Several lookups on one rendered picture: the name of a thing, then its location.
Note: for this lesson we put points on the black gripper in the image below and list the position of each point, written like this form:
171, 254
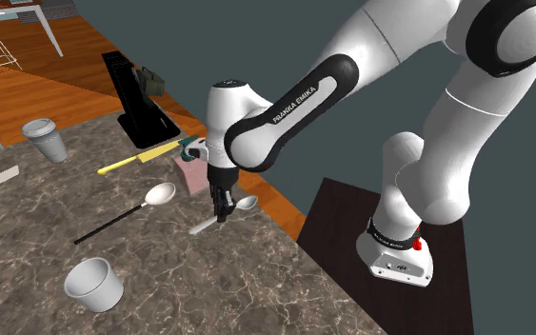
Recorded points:
221, 177

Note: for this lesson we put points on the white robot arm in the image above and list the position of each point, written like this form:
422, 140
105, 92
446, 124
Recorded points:
434, 139

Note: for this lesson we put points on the small white spoon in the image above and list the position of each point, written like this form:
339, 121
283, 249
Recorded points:
248, 202

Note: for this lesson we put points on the pink box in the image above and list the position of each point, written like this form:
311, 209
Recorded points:
192, 178

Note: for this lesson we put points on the teal and white spray bottle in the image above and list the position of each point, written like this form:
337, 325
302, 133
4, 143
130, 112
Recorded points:
188, 144

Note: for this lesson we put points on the yellow knife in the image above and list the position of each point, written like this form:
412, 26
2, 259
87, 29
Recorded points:
147, 155

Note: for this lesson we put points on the black knife block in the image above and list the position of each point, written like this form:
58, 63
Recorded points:
133, 106

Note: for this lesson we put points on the dark green bag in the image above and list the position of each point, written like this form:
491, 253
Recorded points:
152, 82

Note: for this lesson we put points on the white mug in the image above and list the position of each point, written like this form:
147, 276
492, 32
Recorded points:
93, 285

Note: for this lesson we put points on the grey paper cup with lid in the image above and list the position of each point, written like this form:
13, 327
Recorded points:
47, 141

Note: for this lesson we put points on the dark wooden robot stand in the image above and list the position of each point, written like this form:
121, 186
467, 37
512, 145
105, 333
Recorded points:
388, 297

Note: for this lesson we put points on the grey table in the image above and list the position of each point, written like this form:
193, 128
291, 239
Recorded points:
40, 14

